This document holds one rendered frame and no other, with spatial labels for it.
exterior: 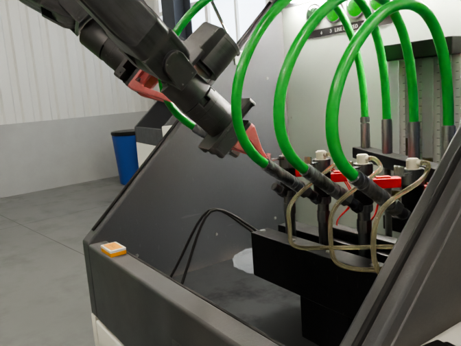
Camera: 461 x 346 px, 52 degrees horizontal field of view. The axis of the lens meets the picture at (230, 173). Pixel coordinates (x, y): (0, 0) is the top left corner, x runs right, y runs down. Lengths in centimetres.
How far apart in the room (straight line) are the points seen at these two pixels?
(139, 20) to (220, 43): 15
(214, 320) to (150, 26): 37
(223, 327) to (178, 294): 12
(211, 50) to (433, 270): 42
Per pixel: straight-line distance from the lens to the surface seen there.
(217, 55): 72
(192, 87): 70
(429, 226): 51
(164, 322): 72
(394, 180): 70
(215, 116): 71
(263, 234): 82
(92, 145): 774
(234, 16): 660
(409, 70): 77
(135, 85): 81
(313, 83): 114
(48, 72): 756
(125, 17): 61
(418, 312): 50
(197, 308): 65
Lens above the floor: 123
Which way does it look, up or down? 10 degrees down
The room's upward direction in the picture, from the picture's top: 4 degrees counter-clockwise
